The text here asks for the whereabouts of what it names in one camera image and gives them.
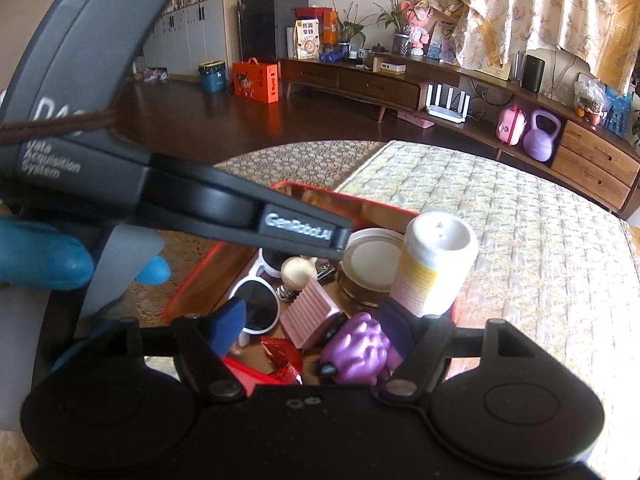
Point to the purple kettlebell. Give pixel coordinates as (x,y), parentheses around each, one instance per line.
(542,145)

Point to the blue dumbbell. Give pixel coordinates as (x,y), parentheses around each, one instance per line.
(332,56)

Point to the red foil wrapper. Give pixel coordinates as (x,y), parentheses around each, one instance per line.
(282,360)

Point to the white sunglasses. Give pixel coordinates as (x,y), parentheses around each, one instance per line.
(260,305)

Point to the purple plastic toy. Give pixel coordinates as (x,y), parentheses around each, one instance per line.
(357,350)

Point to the quilted table mat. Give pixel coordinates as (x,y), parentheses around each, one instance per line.
(500,220)

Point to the black speaker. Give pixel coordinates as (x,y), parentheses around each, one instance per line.
(533,72)

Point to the orange gift bag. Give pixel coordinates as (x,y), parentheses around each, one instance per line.
(255,80)

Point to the pink toy suitcase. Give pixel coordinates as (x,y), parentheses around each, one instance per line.
(511,127)

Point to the plastic-wrapped fruit pot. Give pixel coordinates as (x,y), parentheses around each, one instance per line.
(590,97)

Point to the person's left hand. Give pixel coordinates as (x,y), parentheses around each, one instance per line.
(40,255)

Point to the wooden tv cabinet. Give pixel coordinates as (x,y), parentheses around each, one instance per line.
(590,155)

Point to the round gold tin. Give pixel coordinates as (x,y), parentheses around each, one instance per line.
(370,260)

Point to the white bottle with yellow label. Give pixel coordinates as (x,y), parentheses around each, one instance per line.
(430,260)

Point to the teal bin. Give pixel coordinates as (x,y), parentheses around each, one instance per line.
(212,77)

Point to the orange box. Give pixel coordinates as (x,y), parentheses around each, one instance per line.
(331,30)

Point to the small white box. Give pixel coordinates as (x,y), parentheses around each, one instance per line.
(389,66)

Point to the wall cabinet with shelves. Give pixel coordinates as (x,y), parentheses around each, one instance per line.
(190,35)

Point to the pastel picture card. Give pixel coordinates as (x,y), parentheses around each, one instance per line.
(442,40)

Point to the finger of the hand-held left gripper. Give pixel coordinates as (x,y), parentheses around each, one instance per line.
(300,227)

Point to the blue picture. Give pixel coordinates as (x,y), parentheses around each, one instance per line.
(617,110)

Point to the pair of shoes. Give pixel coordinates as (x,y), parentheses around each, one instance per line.
(150,75)

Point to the metal nail clipper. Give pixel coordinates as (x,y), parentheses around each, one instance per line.
(285,292)

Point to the floral cloth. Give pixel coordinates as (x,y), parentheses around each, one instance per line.
(525,10)

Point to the small potted plant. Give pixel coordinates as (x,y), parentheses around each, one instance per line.
(345,47)
(401,42)

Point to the beige garlic-shaped toy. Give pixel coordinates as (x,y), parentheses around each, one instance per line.
(298,271)

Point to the pink doll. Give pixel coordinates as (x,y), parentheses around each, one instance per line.
(417,35)

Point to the red tin box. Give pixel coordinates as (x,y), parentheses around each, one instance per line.
(310,194)

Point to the black cabinet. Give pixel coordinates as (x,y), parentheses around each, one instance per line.
(265,30)

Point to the pink power strip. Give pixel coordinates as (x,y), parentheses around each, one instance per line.
(416,120)

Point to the white and orange snack bag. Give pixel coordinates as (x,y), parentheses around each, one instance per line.
(306,40)

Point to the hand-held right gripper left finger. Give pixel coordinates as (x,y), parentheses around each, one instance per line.
(227,327)

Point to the white router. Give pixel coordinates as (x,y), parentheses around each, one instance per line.
(447,115)

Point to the pink ribbed box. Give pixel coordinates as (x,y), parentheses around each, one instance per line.
(310,317)

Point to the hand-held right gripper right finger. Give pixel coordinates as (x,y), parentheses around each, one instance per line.
(397,330)

